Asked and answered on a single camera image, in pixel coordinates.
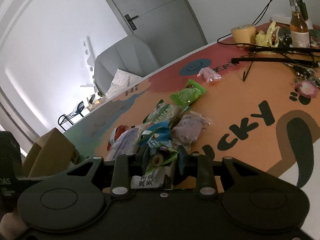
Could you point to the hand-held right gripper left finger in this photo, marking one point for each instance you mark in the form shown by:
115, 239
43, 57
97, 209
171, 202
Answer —
142, 156

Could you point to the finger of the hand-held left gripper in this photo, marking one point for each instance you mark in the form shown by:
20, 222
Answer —
32, 178

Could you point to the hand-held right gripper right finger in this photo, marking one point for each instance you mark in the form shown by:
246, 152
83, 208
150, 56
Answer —
181, 156

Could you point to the green olive print snack packet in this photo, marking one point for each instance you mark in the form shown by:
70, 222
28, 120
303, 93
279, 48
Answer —
157, 163

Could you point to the red and blue snack packet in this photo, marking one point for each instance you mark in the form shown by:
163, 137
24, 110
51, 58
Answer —
122, 142

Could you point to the brown cardboard box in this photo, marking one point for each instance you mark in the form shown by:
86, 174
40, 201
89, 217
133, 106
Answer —
47, 150

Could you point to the bright green snack packet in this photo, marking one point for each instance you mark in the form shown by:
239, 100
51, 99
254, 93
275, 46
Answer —
187, 95

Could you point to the purple snack packet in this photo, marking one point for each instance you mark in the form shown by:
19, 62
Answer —
188, 127

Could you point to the green and white snack packet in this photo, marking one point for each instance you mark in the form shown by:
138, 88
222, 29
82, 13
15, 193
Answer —
162, 113

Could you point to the colourful printed table mat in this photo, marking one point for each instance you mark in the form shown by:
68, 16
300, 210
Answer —
237, 120

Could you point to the black metal shoe rack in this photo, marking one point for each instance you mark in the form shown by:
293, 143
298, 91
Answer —
71, 117

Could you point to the dotted white pillow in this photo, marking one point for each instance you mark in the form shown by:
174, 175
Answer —
122, 81

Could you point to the blue item on rack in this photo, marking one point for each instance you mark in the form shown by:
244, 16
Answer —
78, 108

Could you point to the small pink snack packet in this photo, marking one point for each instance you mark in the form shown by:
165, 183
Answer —
209, 74

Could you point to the grey armchair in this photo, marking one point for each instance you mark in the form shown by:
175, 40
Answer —
125, 57

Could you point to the white board with holes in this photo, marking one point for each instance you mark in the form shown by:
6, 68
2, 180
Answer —
88, 55

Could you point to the black folded tripod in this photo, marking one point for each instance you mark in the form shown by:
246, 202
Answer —
275, 60

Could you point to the yellow tape roll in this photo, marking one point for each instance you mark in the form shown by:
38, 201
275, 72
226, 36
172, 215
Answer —
243, 33

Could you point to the grey door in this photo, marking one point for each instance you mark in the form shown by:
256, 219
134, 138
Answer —
160, 12

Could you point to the yellow plastic ribbon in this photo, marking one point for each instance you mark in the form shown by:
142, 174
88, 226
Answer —
266, 37

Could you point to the amber glass bottle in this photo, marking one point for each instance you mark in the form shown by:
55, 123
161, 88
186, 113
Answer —
299, 31

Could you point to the dark plug adapter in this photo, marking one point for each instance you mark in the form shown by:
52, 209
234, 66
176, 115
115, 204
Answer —
298, 2

